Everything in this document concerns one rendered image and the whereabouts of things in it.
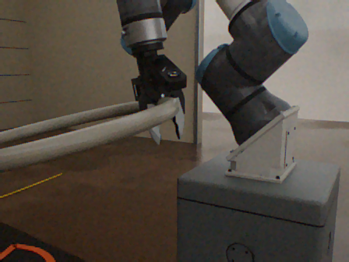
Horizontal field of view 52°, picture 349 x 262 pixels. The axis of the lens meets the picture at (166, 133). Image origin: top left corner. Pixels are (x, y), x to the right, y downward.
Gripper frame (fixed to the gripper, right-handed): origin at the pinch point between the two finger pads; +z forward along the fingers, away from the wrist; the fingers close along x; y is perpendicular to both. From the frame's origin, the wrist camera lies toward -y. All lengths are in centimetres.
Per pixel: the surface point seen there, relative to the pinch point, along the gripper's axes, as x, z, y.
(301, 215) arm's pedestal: -26.9, 26.0, -6.3
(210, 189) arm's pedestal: -14.0, 19.3, 12.5
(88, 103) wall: -99, 7, 581
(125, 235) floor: -20, 89, 165
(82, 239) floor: 7, 84, 171
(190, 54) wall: -228, -37, 408
